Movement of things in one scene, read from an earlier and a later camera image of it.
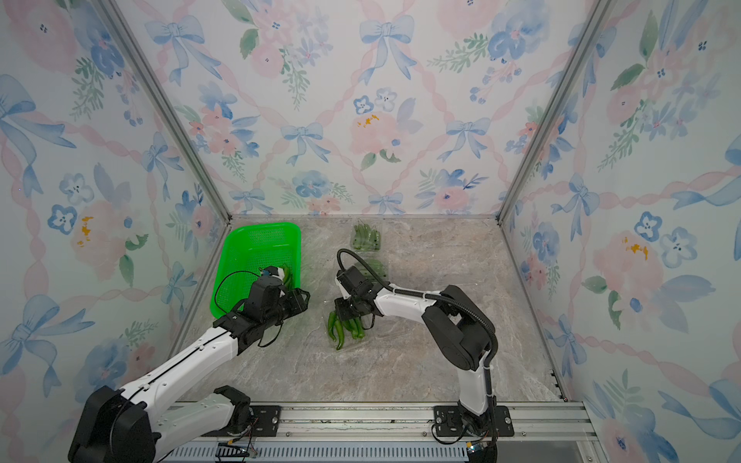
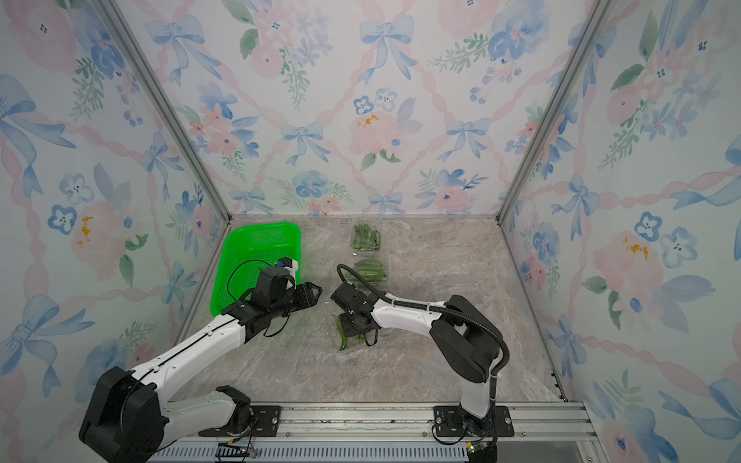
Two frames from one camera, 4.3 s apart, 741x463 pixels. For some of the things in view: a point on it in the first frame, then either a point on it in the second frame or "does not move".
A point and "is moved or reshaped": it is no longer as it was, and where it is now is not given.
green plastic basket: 248,249 does not move
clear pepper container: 337,327 is moved or reshaped
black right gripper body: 347,307 -> 348,323
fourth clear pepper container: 378,268 does not move
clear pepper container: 365,238 does not move
